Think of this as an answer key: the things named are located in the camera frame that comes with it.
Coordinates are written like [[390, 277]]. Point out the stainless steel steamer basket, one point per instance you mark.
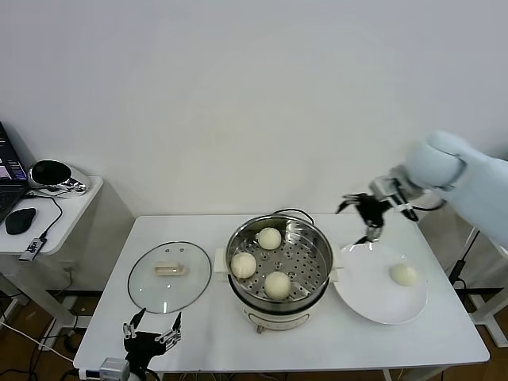
[[322, 258]]

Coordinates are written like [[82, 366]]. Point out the black computer mouse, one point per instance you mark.
[[20, 220]]

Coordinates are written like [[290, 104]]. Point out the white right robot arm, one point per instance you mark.
[[476, 178]]

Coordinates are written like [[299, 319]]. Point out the black power adapter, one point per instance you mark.
[[458, 270]]

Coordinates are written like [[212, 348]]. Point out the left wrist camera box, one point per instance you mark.
[[113, 367]]

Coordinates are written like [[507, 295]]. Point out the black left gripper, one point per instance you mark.
[[141, 349]]

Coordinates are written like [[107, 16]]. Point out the dark round floor object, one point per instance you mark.
[[73, 341]]

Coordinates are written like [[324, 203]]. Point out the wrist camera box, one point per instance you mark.
[[391, 188], [113, 367]]

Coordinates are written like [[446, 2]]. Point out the grey usb hub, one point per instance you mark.
[[33, 249]]

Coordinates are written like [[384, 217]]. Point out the black laptop with lit screen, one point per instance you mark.
[[10, 166]]

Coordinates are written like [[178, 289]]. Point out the chrome dome device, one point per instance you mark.
[[49, 172]]

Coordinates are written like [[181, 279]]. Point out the white side table with mouse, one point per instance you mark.
[[71, 214]]

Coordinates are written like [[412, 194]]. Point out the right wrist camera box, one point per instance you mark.
[[391, 188]]

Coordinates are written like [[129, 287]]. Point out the white round plate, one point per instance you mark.
[[369, 285]]

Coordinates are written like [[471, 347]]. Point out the white steamed baozi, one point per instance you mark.
[[243, 265], [404, 274], [277, 284], [270, 238]]

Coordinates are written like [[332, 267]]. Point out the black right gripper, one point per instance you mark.
[[371, 210]]

